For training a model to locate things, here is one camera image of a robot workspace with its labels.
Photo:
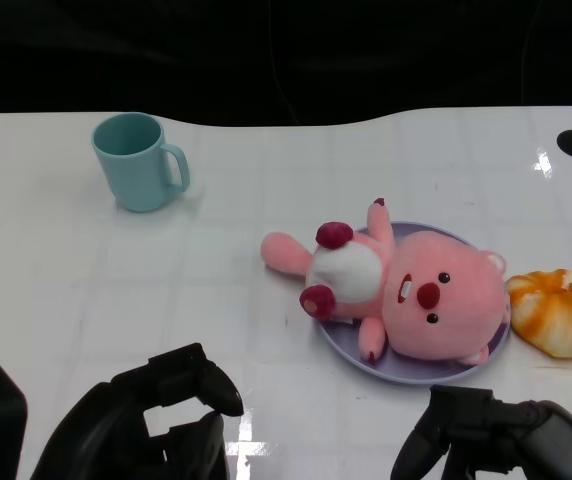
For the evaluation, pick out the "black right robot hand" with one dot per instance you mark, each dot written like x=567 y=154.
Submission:
x=541 y=440

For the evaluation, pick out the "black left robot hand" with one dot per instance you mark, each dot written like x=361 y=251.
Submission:
x=96 y=435

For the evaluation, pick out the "pink plush beaver doll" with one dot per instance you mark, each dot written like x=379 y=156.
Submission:
x=436 y=310

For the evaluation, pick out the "lavender plastic plate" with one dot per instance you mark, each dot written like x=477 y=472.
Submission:
x=406 y=367

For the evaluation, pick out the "orange white striped bun toy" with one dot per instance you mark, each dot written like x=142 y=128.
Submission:
x=561 y=315

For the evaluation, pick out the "teal plastic mug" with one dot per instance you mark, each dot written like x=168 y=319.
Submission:
x=128 y=175

